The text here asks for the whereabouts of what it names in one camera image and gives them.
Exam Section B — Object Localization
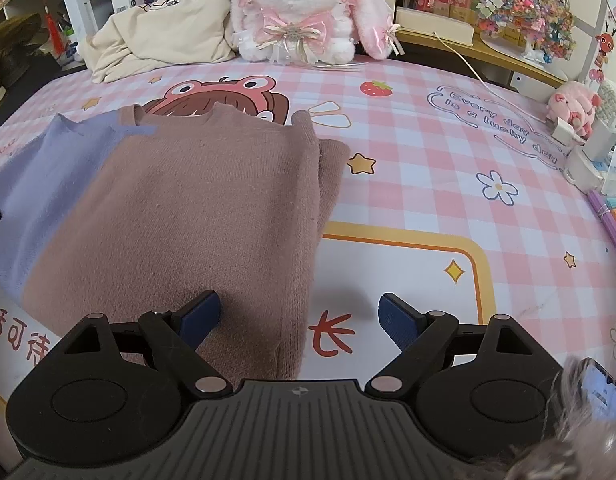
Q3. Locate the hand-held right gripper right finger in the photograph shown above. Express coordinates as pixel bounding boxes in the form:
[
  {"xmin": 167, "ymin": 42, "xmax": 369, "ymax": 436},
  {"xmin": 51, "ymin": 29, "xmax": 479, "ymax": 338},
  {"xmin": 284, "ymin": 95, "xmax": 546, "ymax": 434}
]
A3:
[{"xmin": 365, "ymin": 292, "xmax": 561, "ymax": 401}]

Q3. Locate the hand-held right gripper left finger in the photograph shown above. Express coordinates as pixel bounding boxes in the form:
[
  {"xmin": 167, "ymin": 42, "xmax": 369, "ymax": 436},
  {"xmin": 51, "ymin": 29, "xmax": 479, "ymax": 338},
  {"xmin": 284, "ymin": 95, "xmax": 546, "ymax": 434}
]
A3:
[{"xmin": 50, "ymin": 290, "xmax": 233, "ymax": 401}]

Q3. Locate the purple and brown sweater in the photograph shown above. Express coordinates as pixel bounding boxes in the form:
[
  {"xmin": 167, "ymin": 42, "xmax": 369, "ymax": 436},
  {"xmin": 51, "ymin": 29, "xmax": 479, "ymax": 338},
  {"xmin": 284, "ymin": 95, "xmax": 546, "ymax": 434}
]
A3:
[{"xmin": 0, "ymin": 102, "xmax": 351, "ymax": 392}]

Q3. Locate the dark olive clothes pile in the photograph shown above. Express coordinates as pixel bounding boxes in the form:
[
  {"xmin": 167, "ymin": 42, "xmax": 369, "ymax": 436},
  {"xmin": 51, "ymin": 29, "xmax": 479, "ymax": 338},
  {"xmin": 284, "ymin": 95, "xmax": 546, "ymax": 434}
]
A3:
[{"xmin": 0, "ymin": 15, "xmax": 57, "ymax": 106}]

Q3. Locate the red tassel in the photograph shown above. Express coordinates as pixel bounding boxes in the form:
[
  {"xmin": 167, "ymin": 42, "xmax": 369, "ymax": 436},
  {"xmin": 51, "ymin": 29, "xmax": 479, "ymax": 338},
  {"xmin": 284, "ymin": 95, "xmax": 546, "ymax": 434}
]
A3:
[{"xmin": 44, "ymin": 5, "xmax": 68, "ymax": 57}]

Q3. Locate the black smartphone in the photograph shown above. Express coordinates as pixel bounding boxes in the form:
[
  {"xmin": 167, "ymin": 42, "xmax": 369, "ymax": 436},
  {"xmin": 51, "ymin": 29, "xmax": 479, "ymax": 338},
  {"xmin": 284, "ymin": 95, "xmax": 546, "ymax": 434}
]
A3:
[{"xmin": 578, "ymin": 357, "xmax": 616, "ymax": 426}]

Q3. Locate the fluffy grey sleeve cuff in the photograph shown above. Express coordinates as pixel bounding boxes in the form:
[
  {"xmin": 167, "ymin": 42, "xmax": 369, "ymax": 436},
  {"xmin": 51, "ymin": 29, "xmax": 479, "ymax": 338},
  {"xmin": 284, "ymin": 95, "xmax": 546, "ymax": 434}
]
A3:
[{"xmin": 503, "ymin": 355, "xmax": 616, "ymax": 480}]

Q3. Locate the bundle of coloured pens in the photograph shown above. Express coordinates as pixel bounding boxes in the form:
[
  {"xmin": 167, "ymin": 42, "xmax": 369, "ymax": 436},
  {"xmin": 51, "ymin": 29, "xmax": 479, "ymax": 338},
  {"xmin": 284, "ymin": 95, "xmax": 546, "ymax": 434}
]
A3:
[{"xmin": 588, "ymin": 190, "xmax": 616, "ymax": 254}]

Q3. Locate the cream cloth garment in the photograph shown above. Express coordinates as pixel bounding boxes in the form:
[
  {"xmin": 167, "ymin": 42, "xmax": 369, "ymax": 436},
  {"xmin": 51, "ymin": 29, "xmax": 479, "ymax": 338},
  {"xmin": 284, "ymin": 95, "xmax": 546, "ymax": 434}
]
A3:
[{"xmin": 78, "ymin": 0, "xmax": 239, "ymax": 85}]

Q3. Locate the small pink plush toy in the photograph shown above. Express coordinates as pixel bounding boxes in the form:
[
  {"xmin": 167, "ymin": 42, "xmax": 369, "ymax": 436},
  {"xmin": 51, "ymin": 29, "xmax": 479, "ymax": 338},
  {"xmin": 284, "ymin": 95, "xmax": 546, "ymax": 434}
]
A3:
[{"xmin": 547, "ymin": 80, "xmax": 603, "ymax": 139}]

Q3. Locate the white flat box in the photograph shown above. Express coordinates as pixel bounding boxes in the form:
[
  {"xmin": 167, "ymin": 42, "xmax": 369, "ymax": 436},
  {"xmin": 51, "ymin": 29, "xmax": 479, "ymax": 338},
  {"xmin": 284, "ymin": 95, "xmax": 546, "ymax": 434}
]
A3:
[{"xmin": 395, "ymin": 7, "xmax": 475, "ymax": 44}]

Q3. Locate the colourful bead flower ornament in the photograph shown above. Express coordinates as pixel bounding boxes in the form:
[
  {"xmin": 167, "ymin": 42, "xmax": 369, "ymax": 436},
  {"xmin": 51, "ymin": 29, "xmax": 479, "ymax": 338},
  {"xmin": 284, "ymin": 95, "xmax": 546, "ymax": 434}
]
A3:
[{"xmin": 473, "ymin": 0, "xmax": 577, "ymax": 64}]

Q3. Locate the white charging cable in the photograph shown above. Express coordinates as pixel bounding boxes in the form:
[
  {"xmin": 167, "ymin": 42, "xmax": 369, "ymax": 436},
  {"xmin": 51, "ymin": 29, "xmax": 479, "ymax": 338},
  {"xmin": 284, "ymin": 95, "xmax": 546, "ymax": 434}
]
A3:
[{"xmin": 434, "ymin": 30, "xmax": 555, "ymax": 127}]

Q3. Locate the red ant wall sticker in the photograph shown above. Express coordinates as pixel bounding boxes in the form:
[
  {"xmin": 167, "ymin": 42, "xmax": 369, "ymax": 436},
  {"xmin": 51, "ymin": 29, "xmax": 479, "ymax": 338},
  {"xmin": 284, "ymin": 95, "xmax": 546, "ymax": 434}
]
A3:
[{"xmin": 590, "ymin": 20, "xmax": 616, "ymax": 84}]

